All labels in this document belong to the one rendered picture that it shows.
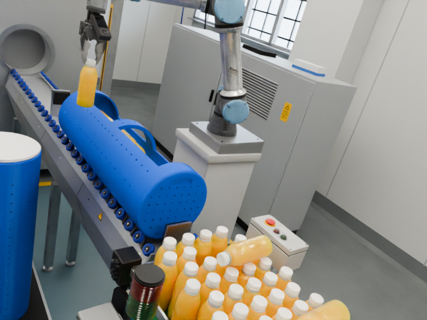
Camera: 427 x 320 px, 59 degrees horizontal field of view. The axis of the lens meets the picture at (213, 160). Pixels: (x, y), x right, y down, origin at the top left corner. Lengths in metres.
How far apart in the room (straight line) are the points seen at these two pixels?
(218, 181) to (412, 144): 2.37
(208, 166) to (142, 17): 5.23
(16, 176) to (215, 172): 0.83
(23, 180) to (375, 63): 3.31
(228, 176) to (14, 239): 0.98
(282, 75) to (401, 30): 1.39
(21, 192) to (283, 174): 1.95
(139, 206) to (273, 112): 1.98
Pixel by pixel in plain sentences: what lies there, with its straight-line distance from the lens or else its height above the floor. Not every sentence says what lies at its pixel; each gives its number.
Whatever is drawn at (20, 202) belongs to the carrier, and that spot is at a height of 0.84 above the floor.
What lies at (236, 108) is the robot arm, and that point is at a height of 1.39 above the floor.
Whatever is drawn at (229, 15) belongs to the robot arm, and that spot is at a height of 1.74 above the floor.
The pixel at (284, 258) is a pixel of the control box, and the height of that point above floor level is 1.06.
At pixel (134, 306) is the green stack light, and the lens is 0.81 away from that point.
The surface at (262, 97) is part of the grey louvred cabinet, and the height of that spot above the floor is 1.16.
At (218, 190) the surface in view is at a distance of 1.84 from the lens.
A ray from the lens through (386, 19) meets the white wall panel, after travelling 4.11.
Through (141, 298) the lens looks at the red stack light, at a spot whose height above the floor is 1.22.
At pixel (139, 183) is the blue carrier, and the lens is 1.29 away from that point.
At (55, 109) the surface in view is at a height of 0.97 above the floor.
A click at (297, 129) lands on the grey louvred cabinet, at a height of 1.07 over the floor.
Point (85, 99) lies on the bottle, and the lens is 1.62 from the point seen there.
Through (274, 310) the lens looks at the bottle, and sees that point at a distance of 1.13.
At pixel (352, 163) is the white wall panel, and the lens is 4.12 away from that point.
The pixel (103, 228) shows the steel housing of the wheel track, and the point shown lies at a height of 0.86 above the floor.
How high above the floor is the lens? 1.77
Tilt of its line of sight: 22 degrees down
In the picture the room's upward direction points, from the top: 16 degrees clockwise
